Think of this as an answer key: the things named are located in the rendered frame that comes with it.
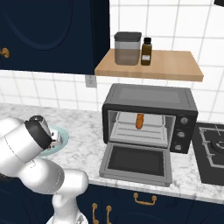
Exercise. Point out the black toaster oven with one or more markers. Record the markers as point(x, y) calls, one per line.
point(148, 97)

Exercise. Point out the dark blue base cupboards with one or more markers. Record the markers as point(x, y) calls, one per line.
point(163, 211)

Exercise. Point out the black range hood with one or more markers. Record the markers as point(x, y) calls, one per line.
point(219, 2)

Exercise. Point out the orange baguette bread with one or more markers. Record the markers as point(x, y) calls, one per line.
point(139, 121)

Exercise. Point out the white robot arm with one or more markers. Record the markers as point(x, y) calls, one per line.
point(27, 151)

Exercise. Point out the dark blue wall cupboard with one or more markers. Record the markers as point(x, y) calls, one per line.
point(100, 35)

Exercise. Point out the brown bottle with label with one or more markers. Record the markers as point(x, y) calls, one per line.
point(146, 52)

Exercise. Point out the wooden wall shelf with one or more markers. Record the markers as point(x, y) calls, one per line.
point(169, 65)

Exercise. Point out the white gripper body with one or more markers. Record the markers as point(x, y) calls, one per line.
point(57, 141)

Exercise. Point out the grey wall outlet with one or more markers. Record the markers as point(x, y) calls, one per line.
point(91, 81)

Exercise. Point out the dark blue cupboard door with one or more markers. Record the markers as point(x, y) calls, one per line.
point(43, 32)

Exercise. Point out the brass cupboard knob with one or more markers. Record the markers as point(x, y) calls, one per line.
point(4, 52)

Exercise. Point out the grey toaster oven knob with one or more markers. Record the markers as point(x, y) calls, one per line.
point(178, 146)
point(181, 134)
point(184, 120)

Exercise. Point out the black gas hob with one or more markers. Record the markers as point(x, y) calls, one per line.
point(211, 154)

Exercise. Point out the toaster oven glass door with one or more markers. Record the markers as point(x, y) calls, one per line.
point(135, 160)

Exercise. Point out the grey toaster oven rack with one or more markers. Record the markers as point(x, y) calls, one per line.
point(137, 134)

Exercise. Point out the light teal plate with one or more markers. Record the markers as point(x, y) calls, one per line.
point(64, 137)

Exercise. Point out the grey lidded storage jar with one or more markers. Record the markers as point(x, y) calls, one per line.
point(127, 49)

